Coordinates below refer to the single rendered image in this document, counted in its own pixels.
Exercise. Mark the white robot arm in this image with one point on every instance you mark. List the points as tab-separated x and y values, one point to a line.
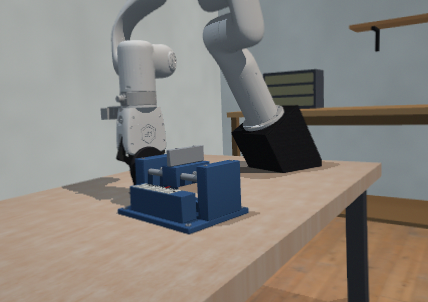
139	63

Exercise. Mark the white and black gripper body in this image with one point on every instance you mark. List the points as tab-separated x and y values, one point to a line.
140	126

